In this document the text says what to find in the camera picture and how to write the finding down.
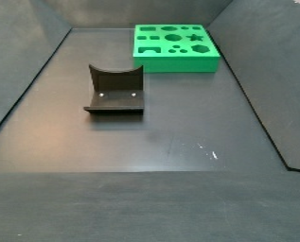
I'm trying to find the black curved holder stand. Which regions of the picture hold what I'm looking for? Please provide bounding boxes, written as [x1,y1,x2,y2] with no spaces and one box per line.
[84,65,145,113]

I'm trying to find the green shape sorter block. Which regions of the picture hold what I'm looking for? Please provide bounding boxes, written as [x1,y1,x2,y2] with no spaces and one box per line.
[133,24,220,73]

